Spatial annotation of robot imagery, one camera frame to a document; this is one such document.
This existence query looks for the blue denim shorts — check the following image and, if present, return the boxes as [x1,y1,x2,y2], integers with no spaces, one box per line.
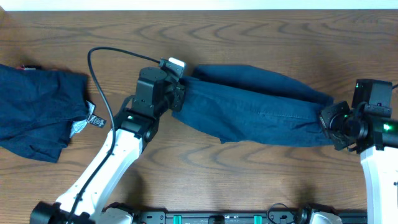
[172,65,333,147]

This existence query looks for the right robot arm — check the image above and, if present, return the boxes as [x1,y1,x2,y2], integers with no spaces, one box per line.
[319,79,397,223]

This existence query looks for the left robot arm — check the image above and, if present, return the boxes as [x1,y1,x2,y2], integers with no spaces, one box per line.
[29,65,185,224]

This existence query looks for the black clothing label tag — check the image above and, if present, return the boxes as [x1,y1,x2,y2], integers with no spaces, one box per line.
[88,114,106,128]

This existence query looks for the dark navy folded garment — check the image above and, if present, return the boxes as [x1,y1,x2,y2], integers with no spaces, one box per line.
[1,65,89,163]

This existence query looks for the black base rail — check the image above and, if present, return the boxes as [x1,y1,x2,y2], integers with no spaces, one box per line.
[102,210,368,224]

